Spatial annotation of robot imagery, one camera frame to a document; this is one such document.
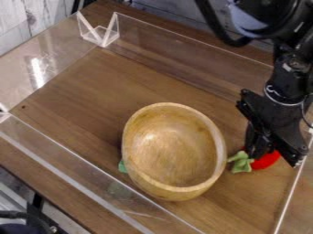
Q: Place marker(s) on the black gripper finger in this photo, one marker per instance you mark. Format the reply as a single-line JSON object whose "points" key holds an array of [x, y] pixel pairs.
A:
{"points": [[258, 143]]}

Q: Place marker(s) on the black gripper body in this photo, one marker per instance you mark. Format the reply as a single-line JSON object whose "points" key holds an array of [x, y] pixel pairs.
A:
{"points": [[282, 120]]}

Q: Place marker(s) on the red plush strawberry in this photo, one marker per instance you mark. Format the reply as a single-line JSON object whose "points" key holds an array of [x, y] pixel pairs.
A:
{"points": [[244, 164]]}

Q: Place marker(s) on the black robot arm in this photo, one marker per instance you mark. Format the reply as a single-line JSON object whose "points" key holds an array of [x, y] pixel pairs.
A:
{"points": [[284, 21]]}

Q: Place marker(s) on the green object behind bowl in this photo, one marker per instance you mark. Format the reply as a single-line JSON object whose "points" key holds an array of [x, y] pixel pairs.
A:
{"points": [[122, 167]]}

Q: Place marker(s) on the wooden bowl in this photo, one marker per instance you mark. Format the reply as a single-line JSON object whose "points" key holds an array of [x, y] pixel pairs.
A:
{"points": [[173, 151]]}

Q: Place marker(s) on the black clamp with screw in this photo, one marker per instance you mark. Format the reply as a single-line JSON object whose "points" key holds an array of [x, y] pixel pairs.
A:
{"points": [[39, 219]]}

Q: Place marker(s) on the clear acrylic corner bracket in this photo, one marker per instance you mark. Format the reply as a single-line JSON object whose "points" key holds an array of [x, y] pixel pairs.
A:
{"points": [[102, 36]]}

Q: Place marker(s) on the clear acrylic barrier wall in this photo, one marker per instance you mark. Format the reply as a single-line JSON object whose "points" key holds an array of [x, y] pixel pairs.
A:
{"points": [[60, 136]]}

